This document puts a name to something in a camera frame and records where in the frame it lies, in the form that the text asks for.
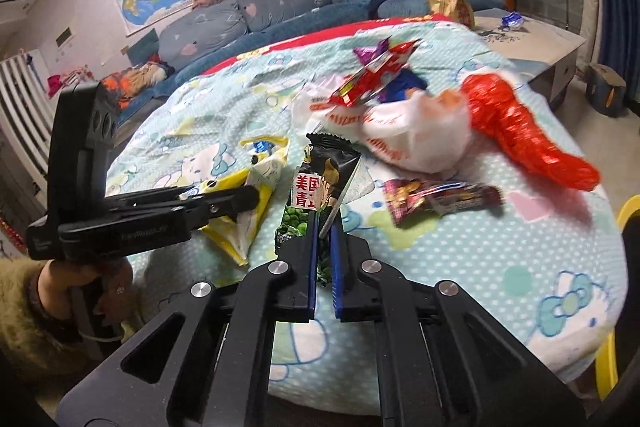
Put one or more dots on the purple foil wrapper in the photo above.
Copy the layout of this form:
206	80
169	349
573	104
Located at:
367	56

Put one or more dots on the orange clothes pile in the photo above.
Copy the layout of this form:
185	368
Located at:
132	82

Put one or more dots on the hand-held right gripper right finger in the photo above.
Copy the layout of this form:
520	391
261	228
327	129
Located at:
336	267

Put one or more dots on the white plastic bag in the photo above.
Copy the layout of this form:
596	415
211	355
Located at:
430	132

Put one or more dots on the red foil bag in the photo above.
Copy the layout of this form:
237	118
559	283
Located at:
505	122

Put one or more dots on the red sheet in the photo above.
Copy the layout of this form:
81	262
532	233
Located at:
320	38

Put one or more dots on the teal board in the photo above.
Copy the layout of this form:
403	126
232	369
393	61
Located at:
144	47

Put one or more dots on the yellow trash bin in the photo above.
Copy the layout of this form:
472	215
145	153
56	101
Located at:
607	357

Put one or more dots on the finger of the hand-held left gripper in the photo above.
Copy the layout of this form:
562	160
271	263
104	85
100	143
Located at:
230	202
145	198

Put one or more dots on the person's left forearm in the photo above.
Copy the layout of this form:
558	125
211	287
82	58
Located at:
25	337

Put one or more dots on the blue grey stool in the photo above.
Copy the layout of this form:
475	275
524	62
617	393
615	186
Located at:
605	89

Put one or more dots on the light blue cartoon printed blanket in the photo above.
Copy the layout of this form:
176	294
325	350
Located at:
475	257

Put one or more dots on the white radiator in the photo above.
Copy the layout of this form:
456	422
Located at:
20	117

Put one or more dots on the small blue candy wrapper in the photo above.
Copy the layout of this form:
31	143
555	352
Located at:
512	21

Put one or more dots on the dark patterned candy wrapper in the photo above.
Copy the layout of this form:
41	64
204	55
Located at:
450	199

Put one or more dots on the blue sofa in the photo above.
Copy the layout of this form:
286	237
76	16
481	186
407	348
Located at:
345	9

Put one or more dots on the yellow snack packet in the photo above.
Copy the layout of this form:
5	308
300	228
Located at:
265	172

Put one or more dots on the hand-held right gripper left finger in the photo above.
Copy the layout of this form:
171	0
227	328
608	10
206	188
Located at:
313	257

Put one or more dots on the black green pea snack packet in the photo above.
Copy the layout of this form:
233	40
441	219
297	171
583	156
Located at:
325	172

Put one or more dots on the red striped snack wrapper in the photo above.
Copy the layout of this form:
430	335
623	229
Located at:
370	79

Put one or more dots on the person's left hand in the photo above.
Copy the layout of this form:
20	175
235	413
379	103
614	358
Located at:
112	287

